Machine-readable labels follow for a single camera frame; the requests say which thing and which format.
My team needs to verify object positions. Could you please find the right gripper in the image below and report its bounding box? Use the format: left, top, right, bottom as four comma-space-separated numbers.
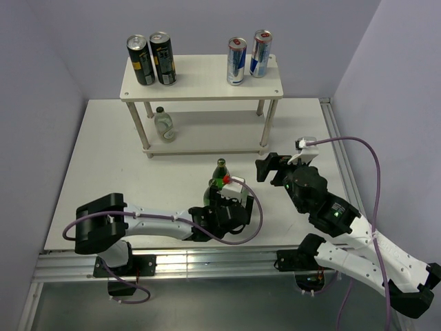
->
255, 151, 311, 213

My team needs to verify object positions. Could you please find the green glass bottle front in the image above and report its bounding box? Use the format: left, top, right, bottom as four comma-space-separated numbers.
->
203, 179, 220, 207

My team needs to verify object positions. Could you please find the green glass bottle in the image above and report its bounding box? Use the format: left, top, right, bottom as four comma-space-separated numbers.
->
212, 158, 229, 186
203, 179, 220, 207

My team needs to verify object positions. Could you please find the clear soda bottle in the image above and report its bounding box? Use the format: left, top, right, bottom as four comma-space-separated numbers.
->
154, 106, 176, 143

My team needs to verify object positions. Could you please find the silver can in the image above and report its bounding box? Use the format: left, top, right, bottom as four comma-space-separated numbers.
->
249, 30, 273, 78
227, 37, 247, 86

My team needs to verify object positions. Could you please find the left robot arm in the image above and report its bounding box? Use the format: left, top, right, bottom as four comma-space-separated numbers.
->
73, 183, 254, 275

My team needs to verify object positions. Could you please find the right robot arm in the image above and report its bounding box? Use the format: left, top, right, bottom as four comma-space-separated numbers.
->
255, 152, 440, 319

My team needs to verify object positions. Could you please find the white two-tier shelf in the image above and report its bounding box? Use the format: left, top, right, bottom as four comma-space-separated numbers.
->
120, 54, 283, 158

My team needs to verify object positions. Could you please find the black can right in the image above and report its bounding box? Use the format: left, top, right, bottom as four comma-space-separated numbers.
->
149, 32, 176, 86

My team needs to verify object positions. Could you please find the black can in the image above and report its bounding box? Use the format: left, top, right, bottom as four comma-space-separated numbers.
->
126, 34, 155, 86
149, 32, 176, 86

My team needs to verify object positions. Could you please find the black can left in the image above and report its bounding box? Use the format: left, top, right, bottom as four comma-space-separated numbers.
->
126, 34, 155, 86

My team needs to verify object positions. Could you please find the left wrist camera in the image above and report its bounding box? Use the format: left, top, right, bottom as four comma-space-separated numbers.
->
220, 176, 248, 204

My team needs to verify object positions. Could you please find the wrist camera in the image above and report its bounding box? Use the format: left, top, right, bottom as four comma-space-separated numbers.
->
220, 176, 248, 204
287, 137, 319, 166

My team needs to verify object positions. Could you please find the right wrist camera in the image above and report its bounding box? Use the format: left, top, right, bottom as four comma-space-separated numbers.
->
287, 137, 319, 166

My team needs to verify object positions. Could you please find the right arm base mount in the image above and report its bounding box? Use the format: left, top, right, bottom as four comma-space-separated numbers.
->
274, 250, 325, 297

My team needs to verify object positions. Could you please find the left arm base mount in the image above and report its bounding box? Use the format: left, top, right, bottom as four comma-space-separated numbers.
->
92, 254, 156, 305

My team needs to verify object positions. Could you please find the aluminium rail frame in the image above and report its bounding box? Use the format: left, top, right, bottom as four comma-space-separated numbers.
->
19, 100, 385, 330

